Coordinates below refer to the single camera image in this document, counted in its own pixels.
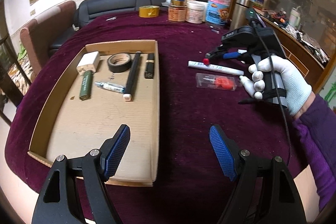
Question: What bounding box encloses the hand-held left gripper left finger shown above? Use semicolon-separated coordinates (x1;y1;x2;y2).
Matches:
31;124;131;224

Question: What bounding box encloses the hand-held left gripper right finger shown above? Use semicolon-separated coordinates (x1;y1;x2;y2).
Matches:
209;125;306;224

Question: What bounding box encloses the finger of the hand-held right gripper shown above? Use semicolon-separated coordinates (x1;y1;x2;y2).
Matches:
207;46;227;60
223;52;248;63

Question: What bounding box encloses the white cylindrical pen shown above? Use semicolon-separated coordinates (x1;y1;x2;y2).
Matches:
188;60;244;76

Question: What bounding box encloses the clear plastic box red item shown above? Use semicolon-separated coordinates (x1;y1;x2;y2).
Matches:
196;73;238;91

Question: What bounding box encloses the cardboard tray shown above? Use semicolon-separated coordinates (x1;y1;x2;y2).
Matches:
28;40;160;187

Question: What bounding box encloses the black gold lipstick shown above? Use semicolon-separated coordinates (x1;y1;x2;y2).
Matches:
144;53;155;80

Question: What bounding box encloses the green marker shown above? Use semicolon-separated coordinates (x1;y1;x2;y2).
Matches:
79;70;94;100

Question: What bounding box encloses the black marker beige cap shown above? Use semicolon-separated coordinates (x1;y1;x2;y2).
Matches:
123;52;142;102

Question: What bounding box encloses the person's right forearm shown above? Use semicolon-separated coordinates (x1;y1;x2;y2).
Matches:
292;94;336;211

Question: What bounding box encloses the person's right hand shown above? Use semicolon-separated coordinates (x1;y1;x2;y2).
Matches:
248;55;312;117

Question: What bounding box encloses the metal thermos flask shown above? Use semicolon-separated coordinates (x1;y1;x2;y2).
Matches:
230;0;254;30

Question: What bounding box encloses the clear jar blue label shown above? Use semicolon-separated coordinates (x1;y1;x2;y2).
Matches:
205;0;231;27

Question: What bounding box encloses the white plastic jar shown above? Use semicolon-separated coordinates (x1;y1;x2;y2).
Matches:
185;0;208;24

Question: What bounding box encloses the orange label jar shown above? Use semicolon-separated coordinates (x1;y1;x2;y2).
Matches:
168;4;187;23

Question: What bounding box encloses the white green tumbler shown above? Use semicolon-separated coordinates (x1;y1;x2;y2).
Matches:
289;7;301;28

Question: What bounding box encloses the wooden counter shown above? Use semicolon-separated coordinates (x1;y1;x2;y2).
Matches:
241;0;332;93

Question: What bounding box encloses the yellow tape roll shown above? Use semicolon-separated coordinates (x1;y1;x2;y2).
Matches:
138;5;161;19

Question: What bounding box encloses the black tape roll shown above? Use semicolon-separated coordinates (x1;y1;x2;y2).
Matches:
108;53;132;73

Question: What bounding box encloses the black leather sofa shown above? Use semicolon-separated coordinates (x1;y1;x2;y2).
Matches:
49;0;174;51

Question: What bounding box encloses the dark wooden chair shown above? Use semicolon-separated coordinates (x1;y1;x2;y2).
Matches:
0;35;36;126

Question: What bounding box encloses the green cloth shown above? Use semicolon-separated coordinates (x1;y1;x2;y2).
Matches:
18;44;27;63

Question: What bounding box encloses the brown upholstered chair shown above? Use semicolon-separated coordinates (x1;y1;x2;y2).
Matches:
20;0;77;78

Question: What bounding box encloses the pile of tools and cables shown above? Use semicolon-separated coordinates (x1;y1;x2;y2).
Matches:
265;10;331;62

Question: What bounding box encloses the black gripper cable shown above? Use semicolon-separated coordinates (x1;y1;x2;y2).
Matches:
253;18;291;163

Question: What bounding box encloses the bamboo wall sticker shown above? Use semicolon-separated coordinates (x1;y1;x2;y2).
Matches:
325;82;336;102

